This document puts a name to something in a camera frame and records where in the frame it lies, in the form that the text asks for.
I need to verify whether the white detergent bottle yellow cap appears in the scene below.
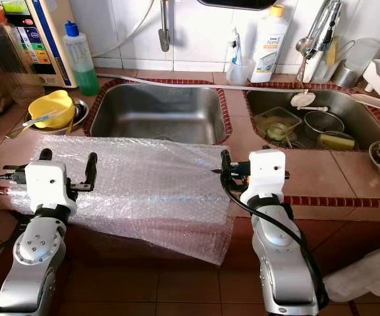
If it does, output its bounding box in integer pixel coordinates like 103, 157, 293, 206
249, 3, 290, 84

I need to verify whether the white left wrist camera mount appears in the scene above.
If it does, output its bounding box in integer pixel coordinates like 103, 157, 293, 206
25, 160, 68, 215

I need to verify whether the steel spoon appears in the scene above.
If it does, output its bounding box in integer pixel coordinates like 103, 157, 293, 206
7, 113, 62, 140

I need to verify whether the black pan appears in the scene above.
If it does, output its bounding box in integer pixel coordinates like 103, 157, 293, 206
196, 0, 278, 11

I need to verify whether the clear jar orange lid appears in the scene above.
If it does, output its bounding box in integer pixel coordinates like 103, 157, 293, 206
0, 5, 42, 106

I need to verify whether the clear square food container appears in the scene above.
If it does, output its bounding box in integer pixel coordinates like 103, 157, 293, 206
254, 107, 302, 143

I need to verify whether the yellow sponge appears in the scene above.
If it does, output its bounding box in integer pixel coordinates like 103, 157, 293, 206
317, 130, 356, 151

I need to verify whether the yellow plastic cup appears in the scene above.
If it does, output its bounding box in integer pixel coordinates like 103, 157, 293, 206
28, 90, 76, 130

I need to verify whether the green soap bottle blue cap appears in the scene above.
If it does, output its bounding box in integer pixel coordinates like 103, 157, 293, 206
63, 21, 99, 97

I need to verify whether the beige water purifier appliance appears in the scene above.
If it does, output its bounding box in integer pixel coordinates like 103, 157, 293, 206
0, 0, 78, 88

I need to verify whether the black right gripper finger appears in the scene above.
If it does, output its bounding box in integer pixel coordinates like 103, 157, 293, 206
220, 149, 234, 193

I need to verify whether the clear bubble wrap sheet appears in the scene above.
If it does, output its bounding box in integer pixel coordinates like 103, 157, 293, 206
9, 135, 236, 266

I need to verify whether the clear plastic cup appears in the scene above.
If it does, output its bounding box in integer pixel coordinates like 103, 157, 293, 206
226, 58, 255, 86

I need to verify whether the small steel pot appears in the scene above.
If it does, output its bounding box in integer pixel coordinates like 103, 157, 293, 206
304, 111, 346, 142

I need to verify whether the shallow steel bowl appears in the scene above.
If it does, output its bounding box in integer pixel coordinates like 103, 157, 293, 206
26, 99, 90, 136

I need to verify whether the white toothpaste tube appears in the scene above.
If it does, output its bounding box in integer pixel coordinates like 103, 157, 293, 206
229, 28, 245, 66

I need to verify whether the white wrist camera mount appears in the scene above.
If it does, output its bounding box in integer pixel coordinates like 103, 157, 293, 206
25, 160, 68, 215
241, 149, 290, 208

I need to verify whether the steel utensil cup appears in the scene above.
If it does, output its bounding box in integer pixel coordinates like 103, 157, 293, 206
330, 61, 363, 89

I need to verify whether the chrome sink faucet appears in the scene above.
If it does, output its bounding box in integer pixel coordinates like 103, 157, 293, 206
295, 0, 345, 83

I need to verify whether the white plastic pipe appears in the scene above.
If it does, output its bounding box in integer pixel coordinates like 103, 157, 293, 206
94, 72, 375, 99

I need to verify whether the steel sink basin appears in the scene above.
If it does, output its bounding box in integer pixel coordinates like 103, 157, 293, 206
242, 87, 380, 152
84, 79, 233, 145

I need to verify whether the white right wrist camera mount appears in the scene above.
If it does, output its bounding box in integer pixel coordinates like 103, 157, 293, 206
241, 149, 290, 208

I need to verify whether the translucent plastic cup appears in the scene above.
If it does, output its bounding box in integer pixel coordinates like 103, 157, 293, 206
344, 38, 380, 73

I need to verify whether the grey hanging tap nozzle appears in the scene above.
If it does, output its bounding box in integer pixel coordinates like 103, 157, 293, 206
157, 0, 172, 53

